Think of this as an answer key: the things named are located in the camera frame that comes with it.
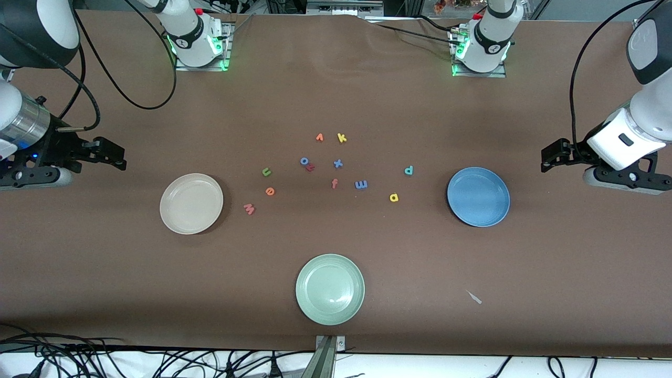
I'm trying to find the blue plate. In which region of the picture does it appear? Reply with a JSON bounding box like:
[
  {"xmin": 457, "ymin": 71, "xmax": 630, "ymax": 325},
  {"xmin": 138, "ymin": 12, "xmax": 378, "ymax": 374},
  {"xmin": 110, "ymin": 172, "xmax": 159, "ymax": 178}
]
[{"xmin": 447, "ymin": 167, "xmax": 511, "ymax": 228}]

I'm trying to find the beige brown plate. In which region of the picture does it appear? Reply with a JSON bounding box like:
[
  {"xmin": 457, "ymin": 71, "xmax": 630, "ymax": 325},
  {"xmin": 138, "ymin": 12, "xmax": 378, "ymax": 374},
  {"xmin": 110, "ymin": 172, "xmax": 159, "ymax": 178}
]
[{"xmin": 160, "ymin": 173, "xmax": 224, "ymax": 235}]

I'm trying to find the brown table cover sheet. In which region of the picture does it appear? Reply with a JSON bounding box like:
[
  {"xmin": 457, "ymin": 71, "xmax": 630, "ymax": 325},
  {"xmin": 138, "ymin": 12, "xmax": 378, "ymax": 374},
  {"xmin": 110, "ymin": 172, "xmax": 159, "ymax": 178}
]
[{"xmin": 0, "ymin": 9, "xmax": 672, "ymax": 359}]

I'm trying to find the orange background object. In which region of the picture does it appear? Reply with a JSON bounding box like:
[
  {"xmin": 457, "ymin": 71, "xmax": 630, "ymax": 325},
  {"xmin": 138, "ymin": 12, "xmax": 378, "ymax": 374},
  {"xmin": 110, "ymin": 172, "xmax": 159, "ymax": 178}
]
[{"xmin": 433, "ymin": 0, "xmax": 473, "ymax": 14}]

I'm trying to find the black background stand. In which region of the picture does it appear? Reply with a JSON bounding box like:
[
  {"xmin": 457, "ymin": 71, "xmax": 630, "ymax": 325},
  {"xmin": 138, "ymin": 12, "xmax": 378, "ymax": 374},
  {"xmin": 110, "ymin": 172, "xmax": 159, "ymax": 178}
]
[{"xmin": 267, "ymin": 0, "xmax": 308, "ymax": 15}]

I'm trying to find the light green plate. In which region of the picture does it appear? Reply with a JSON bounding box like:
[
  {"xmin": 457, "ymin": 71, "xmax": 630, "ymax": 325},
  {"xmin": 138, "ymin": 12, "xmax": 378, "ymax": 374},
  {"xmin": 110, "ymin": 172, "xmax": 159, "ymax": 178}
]
[{"xmin": 295, "ymin": 254, "xmax": 366, "ymax": 326}]

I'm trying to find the silver metal plate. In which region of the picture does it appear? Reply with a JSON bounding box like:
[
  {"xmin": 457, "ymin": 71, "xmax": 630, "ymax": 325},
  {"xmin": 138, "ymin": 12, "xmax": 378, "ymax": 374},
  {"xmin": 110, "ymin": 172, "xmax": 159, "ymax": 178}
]
[{"xmin": 306, "ymin": 0, "xmax": 385, "ymax": 12}]

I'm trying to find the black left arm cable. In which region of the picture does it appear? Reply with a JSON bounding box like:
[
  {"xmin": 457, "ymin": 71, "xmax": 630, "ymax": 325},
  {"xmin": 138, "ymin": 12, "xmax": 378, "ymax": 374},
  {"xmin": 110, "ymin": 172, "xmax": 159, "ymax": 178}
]
[{"xmin": 570, "ymin": 0, "xmax": 657, "ymax": 163}]

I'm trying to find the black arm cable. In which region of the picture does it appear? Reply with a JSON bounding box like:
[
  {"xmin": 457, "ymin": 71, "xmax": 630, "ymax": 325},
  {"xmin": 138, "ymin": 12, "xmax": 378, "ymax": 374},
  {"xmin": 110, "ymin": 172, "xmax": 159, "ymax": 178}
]
[
  {"xmin": 0, "ymin": 0, "xmax": 179, "ymax": 133},
  {"xmin": 570, "ymin": 0, "xmax": 657, "ymax": 163}
]

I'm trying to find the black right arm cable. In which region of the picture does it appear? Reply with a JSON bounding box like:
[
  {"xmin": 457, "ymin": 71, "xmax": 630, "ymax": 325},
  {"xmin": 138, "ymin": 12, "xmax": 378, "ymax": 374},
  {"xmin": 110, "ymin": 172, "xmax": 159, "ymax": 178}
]
[{"xmin": 0, "ymin": 0, "xmax": 179, "ymax": 133}]

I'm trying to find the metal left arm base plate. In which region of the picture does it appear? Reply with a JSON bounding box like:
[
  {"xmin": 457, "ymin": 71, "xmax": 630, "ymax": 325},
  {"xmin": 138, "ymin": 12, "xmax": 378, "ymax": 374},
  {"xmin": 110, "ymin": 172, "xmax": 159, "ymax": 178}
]
[{"xmin": 450, "ymin": 26, "xmax": 507, "ymax": 78}]

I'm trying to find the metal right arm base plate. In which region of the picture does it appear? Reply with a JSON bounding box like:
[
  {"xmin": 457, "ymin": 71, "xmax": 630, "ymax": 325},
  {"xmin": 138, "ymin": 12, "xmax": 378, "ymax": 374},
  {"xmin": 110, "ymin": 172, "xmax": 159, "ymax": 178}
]
[{"xmin": 175, "ymin": 21, "xmax": 235, "ymax": 72}]

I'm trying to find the black base cable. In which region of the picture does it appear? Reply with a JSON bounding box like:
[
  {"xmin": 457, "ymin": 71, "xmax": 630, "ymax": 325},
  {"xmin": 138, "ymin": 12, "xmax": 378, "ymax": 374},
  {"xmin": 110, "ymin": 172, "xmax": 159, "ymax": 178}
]
[
  {"xmin": 373, "ymin": 23, "xmax": 457, "ymax": 47},
  {"xmin": 415, "ymin": 14, "xmax": 466, "ymax": 34}
]

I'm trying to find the black floor cable tangle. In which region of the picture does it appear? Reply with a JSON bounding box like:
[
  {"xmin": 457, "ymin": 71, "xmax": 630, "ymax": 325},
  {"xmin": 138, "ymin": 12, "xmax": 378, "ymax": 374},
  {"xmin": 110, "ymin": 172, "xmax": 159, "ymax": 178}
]
[{"xmin": 0, "ymin": 321, "xmax": 316, "ymax": 378}]

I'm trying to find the metal table edge bracket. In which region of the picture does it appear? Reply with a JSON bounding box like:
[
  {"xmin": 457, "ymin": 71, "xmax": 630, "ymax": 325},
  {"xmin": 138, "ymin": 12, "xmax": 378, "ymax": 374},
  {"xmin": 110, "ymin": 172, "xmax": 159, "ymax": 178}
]
[{"xmin": 314, "ymin": 335, "xmax": 347, "ymax": 378}]

